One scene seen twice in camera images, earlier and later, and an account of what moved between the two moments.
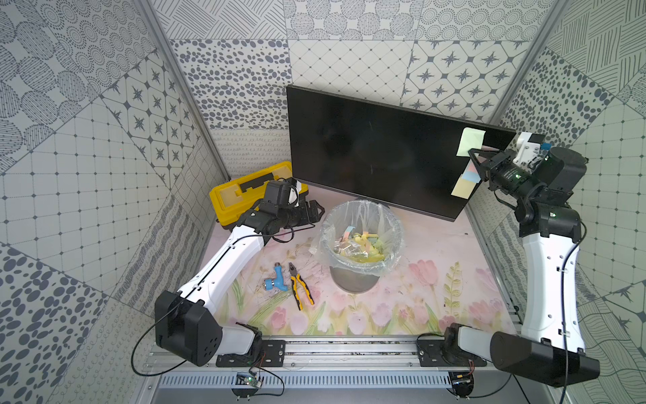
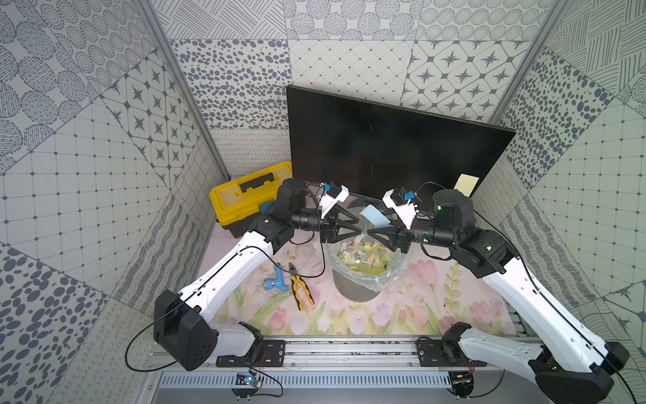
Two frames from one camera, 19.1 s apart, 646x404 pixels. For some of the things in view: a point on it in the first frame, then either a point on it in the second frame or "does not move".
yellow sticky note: (463, 188) does not move
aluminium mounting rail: (342, 364) does not move
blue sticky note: (471, 176) → (374, 215)
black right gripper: (487, 170) → (387, 230)
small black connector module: (463, 382) does not move
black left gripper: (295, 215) → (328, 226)
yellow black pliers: (294, 277) does not move
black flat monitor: (382, 153) does not move
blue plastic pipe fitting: (277, 281) does not move
